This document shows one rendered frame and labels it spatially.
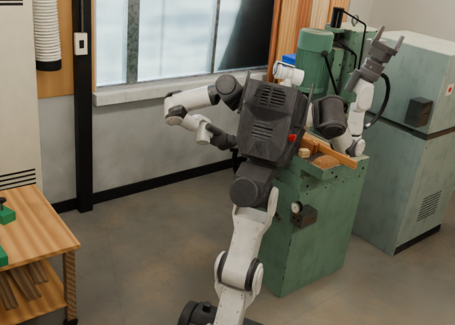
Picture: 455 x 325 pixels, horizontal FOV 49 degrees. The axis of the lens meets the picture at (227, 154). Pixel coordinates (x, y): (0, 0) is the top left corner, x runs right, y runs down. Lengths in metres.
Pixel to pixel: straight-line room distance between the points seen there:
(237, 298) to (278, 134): 0.75
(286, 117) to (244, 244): 0.57
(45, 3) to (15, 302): 1.56
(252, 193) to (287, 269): 1.15
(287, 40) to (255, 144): 2.31
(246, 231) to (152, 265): 1.20
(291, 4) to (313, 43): 1.56
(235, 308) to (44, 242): 0.94
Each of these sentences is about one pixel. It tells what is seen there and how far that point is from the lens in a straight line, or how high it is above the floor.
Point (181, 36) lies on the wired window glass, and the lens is 3.76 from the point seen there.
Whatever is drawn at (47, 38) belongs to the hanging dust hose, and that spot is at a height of 1.27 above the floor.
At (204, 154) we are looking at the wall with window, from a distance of 4.16.
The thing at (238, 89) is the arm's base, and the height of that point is 1.34.
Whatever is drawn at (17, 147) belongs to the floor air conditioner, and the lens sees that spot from 3.03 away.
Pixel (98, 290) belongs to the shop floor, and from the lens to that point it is 3.02.
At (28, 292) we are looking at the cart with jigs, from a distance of 2.74.
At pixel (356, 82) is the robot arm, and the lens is 2.18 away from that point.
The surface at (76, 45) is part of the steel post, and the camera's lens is 3.18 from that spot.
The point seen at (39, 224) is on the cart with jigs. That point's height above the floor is 0.53.
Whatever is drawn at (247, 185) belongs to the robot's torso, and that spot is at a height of 1.08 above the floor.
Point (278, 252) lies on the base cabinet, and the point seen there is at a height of 0.29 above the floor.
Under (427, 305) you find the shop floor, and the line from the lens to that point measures 3.37.
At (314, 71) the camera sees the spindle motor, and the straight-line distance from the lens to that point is 2.62.
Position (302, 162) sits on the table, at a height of 0.88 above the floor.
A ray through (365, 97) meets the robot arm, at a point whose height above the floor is 1.35.
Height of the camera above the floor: 1.95
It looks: 25 degrees down
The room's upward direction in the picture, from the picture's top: 7 degrees clockwise
